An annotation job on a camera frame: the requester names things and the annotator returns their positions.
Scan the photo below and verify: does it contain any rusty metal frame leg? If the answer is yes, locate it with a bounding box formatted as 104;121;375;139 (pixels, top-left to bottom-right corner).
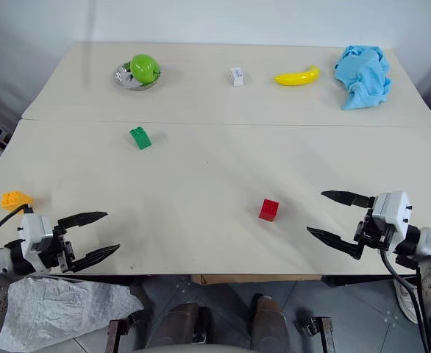
106;310;143;353
295;315;335;353

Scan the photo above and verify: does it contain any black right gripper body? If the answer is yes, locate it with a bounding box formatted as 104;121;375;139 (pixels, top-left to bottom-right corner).
354;196;396;252

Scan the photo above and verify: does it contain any red toy brick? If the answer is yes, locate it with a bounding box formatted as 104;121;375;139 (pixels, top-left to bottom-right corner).
257;199;279;222

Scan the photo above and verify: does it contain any silver metal plate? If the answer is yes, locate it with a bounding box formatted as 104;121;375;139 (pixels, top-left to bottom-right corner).
113;61;162;90

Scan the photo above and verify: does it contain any orange toy brick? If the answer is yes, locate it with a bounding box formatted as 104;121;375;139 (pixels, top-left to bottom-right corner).
0;190;35;212

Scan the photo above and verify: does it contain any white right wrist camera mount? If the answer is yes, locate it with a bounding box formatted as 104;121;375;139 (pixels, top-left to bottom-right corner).
371;190;412;242

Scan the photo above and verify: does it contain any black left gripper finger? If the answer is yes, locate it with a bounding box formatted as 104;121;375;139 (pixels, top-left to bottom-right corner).
69;243;121;274
57;211;109;231

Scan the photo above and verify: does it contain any green apple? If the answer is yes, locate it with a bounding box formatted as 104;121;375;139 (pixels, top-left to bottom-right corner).
129;54;161;84

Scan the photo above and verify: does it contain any light blue cloth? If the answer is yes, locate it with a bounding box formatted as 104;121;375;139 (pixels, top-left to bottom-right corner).
334;45;393;111

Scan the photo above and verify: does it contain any dark rounded robot foot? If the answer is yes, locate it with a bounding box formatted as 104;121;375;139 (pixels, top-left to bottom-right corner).
146;302;213;351
250;293;291;350

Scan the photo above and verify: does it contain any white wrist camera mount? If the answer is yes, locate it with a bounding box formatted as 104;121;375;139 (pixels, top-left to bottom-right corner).
18;213;54;273
371;190;412;242

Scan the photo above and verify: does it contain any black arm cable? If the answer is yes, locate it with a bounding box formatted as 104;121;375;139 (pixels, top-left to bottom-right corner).
0;204;34;249
379;245;431;353

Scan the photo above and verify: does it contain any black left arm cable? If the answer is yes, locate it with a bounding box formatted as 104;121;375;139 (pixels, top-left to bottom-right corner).
0;204;34;249

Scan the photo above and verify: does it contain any crumpled white plastic sheet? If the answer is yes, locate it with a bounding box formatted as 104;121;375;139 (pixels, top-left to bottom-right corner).
0;277;145;353

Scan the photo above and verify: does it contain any yellow banana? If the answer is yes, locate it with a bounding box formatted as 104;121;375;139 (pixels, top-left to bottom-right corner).
274;65;321;87

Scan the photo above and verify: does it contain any white sneaker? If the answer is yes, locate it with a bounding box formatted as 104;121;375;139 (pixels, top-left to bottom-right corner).
392;278;421;324

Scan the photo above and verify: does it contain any small white box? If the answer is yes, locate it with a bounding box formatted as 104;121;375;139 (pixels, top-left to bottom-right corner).
228;66;246;88

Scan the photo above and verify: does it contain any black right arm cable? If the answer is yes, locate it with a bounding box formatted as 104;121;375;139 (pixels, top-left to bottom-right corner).
379;245;431;353

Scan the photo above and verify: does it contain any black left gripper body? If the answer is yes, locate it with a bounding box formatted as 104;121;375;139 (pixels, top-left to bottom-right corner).
35;225;75;274

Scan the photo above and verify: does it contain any green toy brick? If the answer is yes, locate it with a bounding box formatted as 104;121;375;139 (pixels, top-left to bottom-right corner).
129;126;153;151

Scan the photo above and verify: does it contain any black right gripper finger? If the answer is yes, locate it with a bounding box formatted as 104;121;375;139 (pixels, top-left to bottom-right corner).
306;226;367;261
321;190;376;210

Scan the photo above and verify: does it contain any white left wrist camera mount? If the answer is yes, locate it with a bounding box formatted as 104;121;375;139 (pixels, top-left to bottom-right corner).
18;213;54;273

